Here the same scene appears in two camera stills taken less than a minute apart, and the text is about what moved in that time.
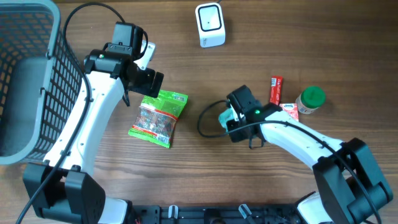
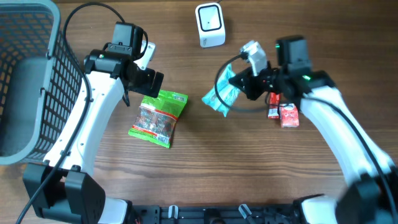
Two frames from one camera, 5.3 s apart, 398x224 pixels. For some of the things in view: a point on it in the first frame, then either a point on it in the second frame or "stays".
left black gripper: x=150 y=74 stays
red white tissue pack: x=291 y=109 stays
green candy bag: x=157 y=116 stays
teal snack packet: x=226 y=116 to x=227 y=93
